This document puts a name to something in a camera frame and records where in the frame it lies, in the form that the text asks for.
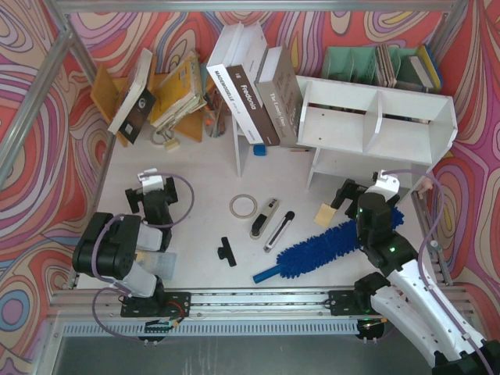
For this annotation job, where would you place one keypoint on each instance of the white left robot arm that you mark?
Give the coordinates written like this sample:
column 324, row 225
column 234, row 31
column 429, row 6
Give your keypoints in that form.
column 107, row 249

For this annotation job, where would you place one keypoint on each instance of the stack of yellow books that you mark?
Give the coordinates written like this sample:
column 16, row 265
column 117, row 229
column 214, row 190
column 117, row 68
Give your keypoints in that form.
column 179, row 94

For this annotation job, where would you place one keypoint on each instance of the brown Fredonia book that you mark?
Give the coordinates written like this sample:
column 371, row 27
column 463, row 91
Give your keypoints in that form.
column 256, row 123

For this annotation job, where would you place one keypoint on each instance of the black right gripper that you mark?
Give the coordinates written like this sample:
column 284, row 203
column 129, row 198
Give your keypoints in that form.
column 348, row 191

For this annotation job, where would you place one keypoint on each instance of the grey Lonely Ones book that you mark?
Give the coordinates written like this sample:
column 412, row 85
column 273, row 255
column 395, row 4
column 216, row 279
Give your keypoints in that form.
column 281, row 95

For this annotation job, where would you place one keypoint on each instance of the blue microfiber duster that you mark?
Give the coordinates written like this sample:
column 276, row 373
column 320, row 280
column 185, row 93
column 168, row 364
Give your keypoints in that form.
column 319, row 250

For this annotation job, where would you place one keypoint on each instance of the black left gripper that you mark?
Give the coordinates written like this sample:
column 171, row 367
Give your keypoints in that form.
column 133, row 196

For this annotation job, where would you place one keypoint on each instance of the white book support stand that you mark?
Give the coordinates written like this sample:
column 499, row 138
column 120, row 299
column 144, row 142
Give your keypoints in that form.
column 241, row 147

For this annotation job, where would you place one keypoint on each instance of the black and white book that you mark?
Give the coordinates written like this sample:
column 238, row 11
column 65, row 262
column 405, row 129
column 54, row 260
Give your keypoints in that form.
column 135, row 100

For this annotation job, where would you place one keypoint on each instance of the white Mademoiselle book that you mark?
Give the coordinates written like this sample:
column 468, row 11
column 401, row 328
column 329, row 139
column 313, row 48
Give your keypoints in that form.
column 237, row 45

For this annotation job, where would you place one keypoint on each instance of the green desk organizer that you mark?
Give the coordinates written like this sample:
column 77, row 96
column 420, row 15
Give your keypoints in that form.
column 378, row 66

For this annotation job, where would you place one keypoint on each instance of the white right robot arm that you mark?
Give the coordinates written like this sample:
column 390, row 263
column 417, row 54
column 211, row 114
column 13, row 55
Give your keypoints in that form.
column 402, row 291

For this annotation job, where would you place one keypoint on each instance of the black T-shaped part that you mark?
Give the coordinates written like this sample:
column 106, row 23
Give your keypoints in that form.
column 225, row 252

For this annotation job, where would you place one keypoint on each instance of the clear tape roll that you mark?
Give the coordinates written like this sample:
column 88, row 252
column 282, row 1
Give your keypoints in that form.
column 157, row 139

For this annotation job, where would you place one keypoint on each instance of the white bookshelf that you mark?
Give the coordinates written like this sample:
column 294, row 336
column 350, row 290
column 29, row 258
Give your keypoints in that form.
column 357, row 129

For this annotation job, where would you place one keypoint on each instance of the small blue box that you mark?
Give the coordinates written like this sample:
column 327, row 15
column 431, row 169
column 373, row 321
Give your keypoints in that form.
column 259, row 150

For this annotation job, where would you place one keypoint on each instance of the cup of pencils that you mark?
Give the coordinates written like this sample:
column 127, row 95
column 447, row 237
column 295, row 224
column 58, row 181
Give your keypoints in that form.
column 214, row 114

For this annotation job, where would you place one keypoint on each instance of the metal rail with mounts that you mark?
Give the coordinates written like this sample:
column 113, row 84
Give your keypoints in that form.
column 274, row 303

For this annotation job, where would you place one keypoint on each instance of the blue and yellow book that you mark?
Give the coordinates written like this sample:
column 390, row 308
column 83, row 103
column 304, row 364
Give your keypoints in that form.
column 426, row 69

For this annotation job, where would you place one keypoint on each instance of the grey black stapler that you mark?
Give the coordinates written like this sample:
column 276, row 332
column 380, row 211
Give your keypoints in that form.
column 261, row 222

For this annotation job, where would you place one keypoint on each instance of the roll of masking tape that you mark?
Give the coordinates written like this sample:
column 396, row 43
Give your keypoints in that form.
column 243, row 206

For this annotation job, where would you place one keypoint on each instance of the white black marker pen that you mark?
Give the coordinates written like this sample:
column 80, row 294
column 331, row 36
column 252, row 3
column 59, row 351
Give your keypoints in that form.
column 278, row 232

